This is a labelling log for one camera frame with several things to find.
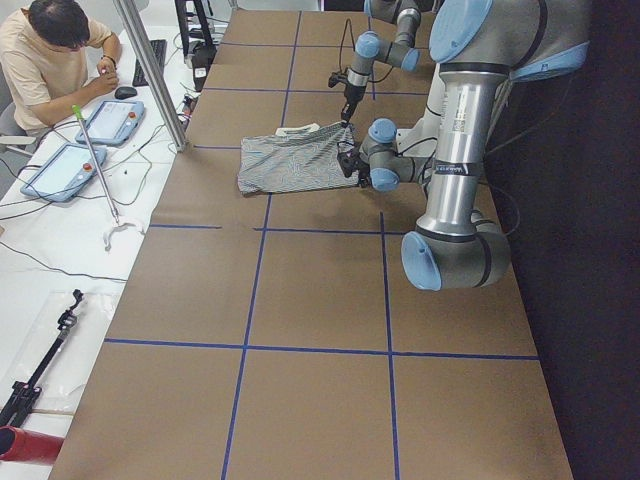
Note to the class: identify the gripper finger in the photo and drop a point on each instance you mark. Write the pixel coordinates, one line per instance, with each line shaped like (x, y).
(345, 119)

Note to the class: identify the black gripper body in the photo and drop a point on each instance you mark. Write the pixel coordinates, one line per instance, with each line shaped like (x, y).
(351, 93)
(354, 161)

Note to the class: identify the navy white striped polo shirt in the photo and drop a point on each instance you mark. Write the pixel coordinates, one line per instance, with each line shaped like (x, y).
(299, 161)

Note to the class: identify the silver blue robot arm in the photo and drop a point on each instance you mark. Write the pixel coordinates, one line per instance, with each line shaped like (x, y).
(479, 48)
(371, 48)

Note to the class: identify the black power box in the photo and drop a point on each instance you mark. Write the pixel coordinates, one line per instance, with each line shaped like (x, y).
(202, 59)

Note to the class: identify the black computer mouse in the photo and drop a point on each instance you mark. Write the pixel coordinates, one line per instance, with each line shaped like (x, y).
(125, 92)

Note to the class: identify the far blue teach pendant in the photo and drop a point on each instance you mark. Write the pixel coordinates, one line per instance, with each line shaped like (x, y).
(114, 121)

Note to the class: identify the blue teach pendant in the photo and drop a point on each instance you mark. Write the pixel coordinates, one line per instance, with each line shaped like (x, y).
(63, 175)
(114, 121)

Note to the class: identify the metal reacher grabber tool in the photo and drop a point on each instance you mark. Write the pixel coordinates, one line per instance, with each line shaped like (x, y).
(119, 223)

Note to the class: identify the near blue teach pendant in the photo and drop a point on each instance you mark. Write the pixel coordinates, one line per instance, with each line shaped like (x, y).
(63, 175)

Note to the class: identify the seated man beige shirt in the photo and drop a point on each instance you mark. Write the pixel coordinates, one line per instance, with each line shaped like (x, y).
(54, 57)

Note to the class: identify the red cylinder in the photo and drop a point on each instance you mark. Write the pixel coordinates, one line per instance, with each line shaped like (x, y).
(19, 445)

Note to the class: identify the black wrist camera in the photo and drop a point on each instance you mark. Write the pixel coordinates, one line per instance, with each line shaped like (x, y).
(347, 162)
(336, 78)

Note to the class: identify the aluminium frame post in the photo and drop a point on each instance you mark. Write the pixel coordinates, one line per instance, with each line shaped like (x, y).
(135, 29)

